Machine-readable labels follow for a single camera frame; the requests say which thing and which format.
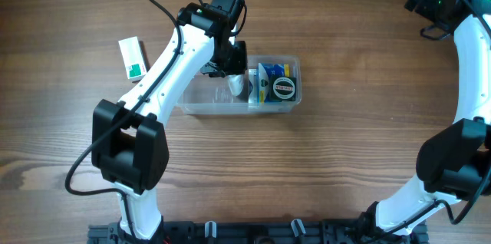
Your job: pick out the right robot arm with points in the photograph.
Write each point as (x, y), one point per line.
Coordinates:
(453, 167)

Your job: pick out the white blue medicine box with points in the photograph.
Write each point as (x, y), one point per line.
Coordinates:
(253, 89)

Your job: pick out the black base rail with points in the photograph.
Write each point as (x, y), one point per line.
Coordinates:
(326, 231)

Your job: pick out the white green medicine box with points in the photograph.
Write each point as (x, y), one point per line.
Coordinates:
(133, 58)

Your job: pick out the clear plastic container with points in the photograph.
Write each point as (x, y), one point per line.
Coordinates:
(205, 95)

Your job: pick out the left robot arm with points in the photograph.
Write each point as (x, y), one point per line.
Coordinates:
(131, 150)

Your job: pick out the blue yellow VapoDrops box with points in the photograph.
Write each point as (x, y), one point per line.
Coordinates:
(264, 74)

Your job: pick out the dark green round-logo box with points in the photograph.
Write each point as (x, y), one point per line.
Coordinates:
(282, 88)

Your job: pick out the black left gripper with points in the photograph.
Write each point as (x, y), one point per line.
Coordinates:
(216, 68)

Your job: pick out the clear cap white spray bottle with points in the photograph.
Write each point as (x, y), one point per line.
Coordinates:
(236, 84)

